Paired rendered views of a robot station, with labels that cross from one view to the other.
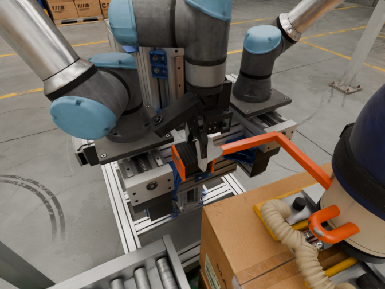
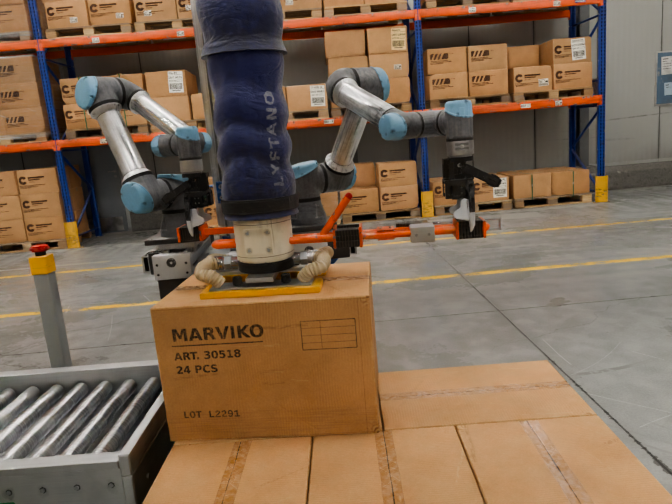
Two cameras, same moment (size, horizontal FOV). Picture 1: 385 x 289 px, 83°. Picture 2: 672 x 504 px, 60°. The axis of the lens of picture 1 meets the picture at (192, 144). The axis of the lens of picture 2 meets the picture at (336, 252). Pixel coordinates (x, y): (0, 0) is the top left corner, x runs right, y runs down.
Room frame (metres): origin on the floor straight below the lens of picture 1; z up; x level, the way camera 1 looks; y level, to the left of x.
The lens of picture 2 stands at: (-1.18, -1.30, 1.37)
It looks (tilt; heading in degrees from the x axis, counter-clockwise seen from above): 12 degrees down; 26
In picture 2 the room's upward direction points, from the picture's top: 5 degrees counter-clockwise
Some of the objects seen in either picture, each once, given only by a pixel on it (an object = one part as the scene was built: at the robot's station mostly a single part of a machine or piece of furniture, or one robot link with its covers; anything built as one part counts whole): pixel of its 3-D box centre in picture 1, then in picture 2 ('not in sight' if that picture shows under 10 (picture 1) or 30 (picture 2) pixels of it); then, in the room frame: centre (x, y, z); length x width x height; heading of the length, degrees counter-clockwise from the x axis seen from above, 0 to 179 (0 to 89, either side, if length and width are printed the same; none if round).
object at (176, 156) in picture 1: (192, 158); (192, 232); (0.39, 0.00, 1.07); 0.09 x 0.08 x 0.05; 21
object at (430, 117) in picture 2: not in sight; (431, 123); (0.51, -0.82, 1.37); 0.11 x 0.11 x 0.08; 55
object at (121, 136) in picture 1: (125, 114); (179, 220); (0.56, 0.21, 1.09); 0.15 x 0.15 x 0.10
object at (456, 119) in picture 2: not in sight; (458, 120); (0.47, -0.91, 1.37); 0.09 x 0.08 x 0.11; 55
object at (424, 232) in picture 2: not in sight; (421, 232); (0.42, -0.81, 1.06); 0.07 x 0.07 x 0.04; 21
